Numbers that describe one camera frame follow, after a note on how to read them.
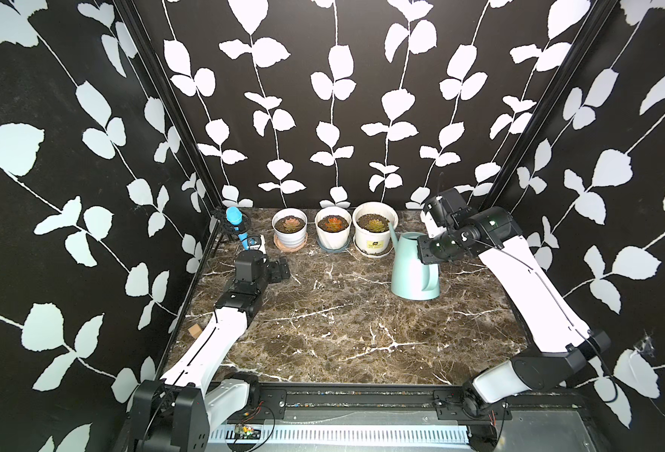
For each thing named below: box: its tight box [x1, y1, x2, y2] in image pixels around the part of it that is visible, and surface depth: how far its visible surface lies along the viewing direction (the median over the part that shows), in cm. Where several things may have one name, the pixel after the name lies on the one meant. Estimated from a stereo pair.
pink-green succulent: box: [278, 216, 303, 234], surface depth 106 cm
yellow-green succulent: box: [368, 218, 386, 233], surface depth 103 cm
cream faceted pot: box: [314, 206, 353, 251], surface depth 106 cm
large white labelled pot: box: [352, 201, 400, 255], surface depth 106 cm
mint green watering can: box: [388, 222, 440, 301], surface depth 75 cm
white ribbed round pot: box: [271, 208, 309, 248], surface depth 106 cm
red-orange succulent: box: [317, 214, 350, 233], surface depth 106 cm
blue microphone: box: [226, 206, 250, 251], surface depth 92 cm
